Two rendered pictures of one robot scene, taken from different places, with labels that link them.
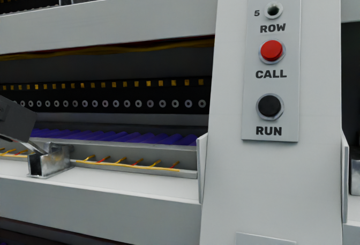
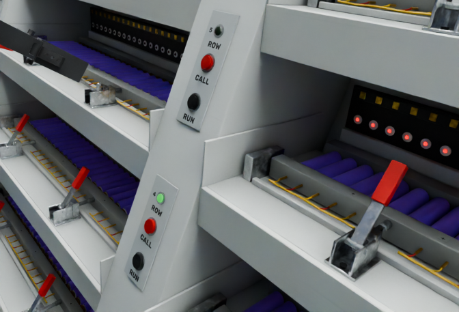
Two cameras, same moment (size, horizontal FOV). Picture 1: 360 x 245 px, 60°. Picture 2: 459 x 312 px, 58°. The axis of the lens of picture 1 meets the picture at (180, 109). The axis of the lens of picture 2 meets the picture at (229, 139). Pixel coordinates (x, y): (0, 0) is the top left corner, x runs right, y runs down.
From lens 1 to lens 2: 31 cm
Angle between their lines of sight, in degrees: 26
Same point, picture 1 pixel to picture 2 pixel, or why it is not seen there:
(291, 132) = (197, 123)
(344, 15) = (263, 47)
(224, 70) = (184, 67)
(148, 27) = (164, 14)
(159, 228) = (132, 160)
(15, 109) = (71, 59)
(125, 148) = (147, 101)
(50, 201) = (90, 124)
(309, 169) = (198, 149)
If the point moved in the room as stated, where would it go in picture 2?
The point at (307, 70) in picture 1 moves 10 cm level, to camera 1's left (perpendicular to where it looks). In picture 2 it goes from (220, 84) to (138, 53)
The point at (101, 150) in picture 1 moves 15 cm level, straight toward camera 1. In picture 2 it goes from (134, 97) to (87, 99)
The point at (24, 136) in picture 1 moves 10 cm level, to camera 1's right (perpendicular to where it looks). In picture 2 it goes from (76, 78) to (136, 103)
